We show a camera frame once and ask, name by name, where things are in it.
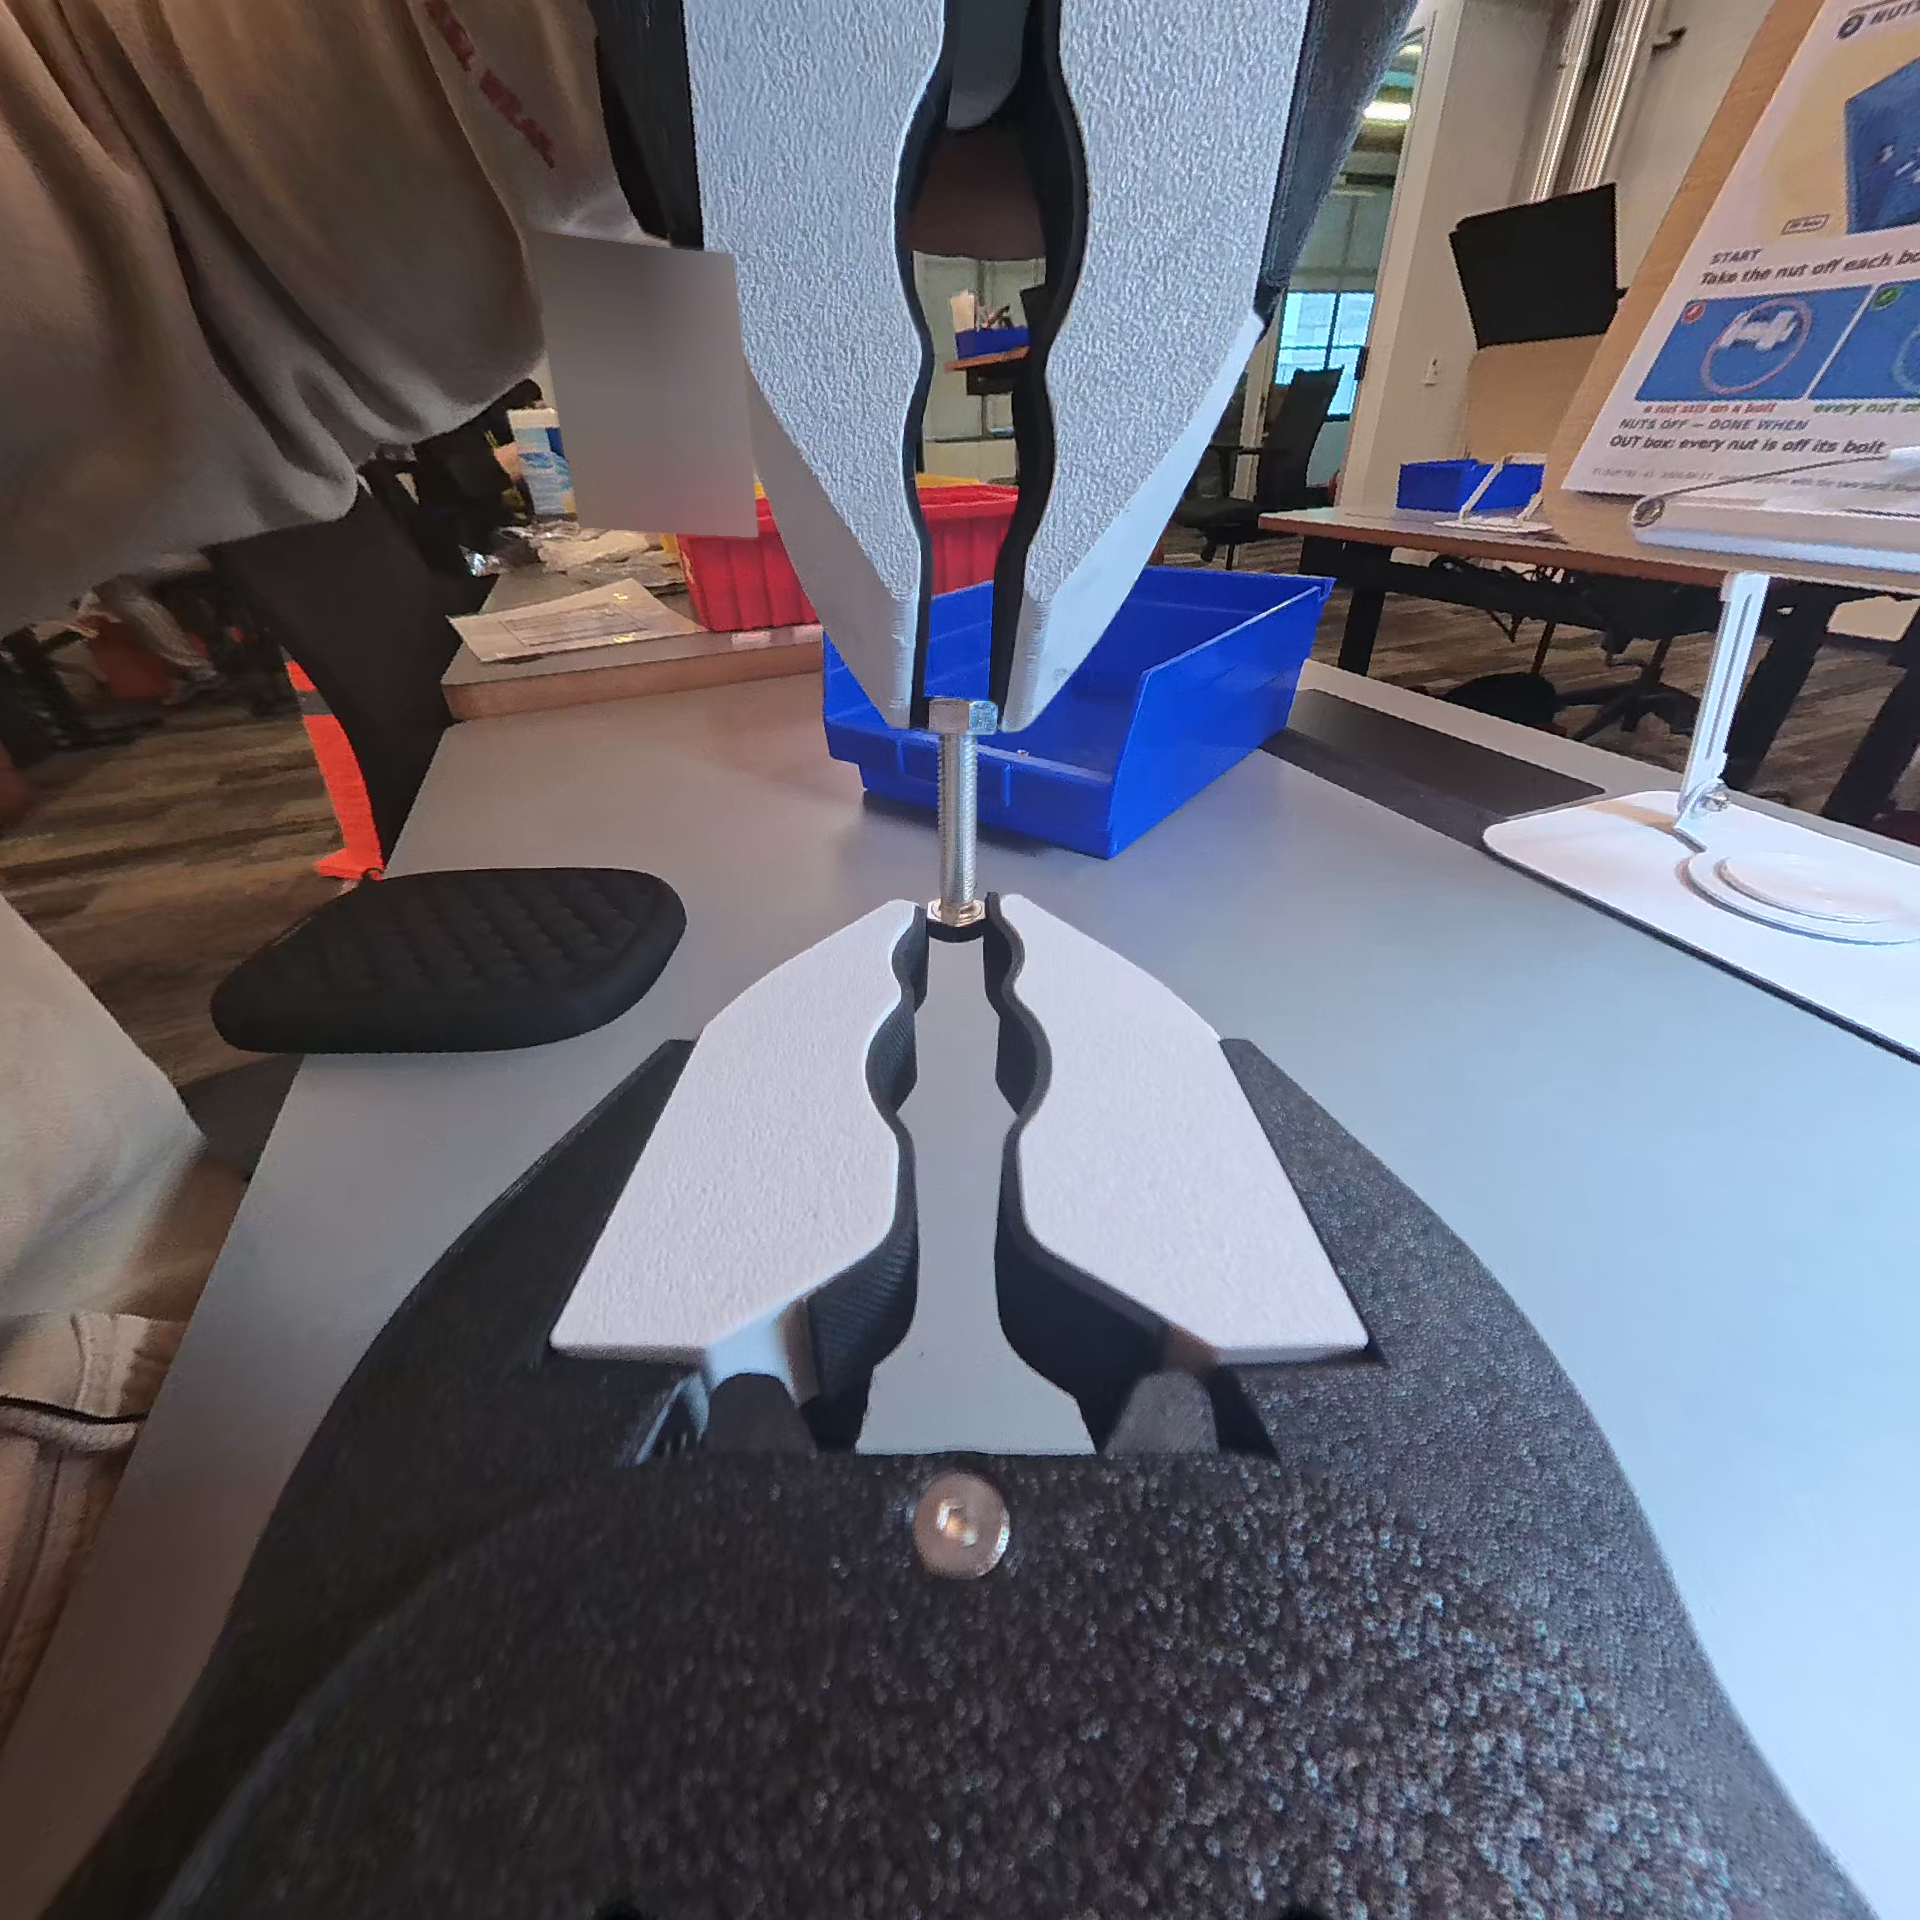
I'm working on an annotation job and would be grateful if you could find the white instruction sign stand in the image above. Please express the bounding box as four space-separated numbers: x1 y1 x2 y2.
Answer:
1480 0 1920 1058

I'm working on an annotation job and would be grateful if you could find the thin silver bolt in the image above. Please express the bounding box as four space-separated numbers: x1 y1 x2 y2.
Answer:
927 728 992 934

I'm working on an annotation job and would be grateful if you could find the black leaning panel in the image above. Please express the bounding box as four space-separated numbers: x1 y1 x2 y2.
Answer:
209 496 460 861

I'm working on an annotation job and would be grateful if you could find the printed paper sheet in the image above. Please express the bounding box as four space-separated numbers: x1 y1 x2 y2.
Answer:
449 576 707 666

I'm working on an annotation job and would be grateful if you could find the blue plastic bin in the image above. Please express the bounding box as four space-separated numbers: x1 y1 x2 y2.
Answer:
1393 458 1547 515
822 562 1336 863

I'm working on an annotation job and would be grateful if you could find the person's left hand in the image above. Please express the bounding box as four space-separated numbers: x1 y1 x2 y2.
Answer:
908 128 1047 262

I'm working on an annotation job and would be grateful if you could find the red plastic bin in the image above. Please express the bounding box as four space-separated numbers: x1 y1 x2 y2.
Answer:
675 481 1022 634

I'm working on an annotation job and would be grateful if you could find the wooden desk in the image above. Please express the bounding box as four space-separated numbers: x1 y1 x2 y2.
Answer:
1260 503 1772 678

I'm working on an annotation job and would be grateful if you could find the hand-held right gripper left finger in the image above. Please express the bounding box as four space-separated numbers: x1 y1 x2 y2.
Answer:
551 897 924 1390

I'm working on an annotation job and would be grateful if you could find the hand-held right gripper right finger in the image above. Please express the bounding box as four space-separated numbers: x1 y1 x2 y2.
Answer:
985 897 1368 1366

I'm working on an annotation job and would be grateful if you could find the person's left forearm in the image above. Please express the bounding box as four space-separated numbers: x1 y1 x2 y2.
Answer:
0 0 670 640

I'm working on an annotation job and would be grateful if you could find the black office chair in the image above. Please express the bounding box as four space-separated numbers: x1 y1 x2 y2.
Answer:
1171 369 1344 571

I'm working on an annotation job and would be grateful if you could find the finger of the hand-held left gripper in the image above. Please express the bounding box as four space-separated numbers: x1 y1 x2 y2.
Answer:
990 0 1315 737
680 0 952 730

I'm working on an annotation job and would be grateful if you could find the black chair armrest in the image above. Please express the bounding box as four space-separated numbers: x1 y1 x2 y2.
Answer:
209 867 687 1057

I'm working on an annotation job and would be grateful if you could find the orange plastic piece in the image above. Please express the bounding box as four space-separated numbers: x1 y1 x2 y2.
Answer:
286 661 388 886

